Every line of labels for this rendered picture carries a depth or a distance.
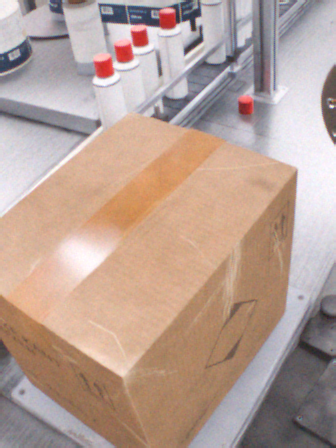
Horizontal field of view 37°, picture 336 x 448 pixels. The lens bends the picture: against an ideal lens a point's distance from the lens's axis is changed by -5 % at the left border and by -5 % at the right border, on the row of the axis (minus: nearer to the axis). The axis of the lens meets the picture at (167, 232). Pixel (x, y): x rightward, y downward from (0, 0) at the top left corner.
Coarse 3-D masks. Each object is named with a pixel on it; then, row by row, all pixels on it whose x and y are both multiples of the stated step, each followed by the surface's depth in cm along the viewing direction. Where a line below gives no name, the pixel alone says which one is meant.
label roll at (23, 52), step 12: (0, 0) 135; (12, 0) 134; (0, 12) 128; (12, 12) 127; (0, 24) 125; (12, 24) 128; (24, 24) 135; (0, 36) 126; (12, 36) 129; (24, 36) 133; (0, 48) 128; (12, 48) 130; (24, 48) 134; (0, 60) 130; (12, 60) 132; (24, 60) 135; (0, 72) 132
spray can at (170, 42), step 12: (168, 12) 99; (168, 24) 100; (168, 36) 101; (180, 36) 102; (168, 48) 103; (180, 48) 104; (168, 60) 105; (180, 60) 106; (168, 72) 107; (180, 84) 109; (168, 96) 112; (180, 96) 112
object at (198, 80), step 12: (252, 36) 132; (240, 48) 128; (192, 72) 121; (204, 72) 120; (216, 72) 120; (192, 84) 117; (204, 84) 116; (192, 96) 113; (168, 108) 110; (180, 108) 110
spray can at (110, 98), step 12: (96, 60) 86; (108, 60) 87; (96, 72) 88; (108, 72) 88; (96, 84) 89; (108, 84) 89; (120, 84) 90; (96, 96) 92; (108, 96) 90; (120, 96) 92; (108, 108) 92; (120, 108) 93; (108, 120) 94
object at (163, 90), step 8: (248, 16) 123; (240, 24) 120; (232, 32) 117; (224, 40) 115; (208, 48) 112; (216, 48) 113; (200, 56) 109; (208, 56) 111; (192, 64) 107; (184, 72) 105; (176, 80) 103; (160, 88) 101; (168, 88) 102; (152, 96) 99; (160, 96) 100; (144, 104) 97; (152, 104) 99; (136, 112) 95
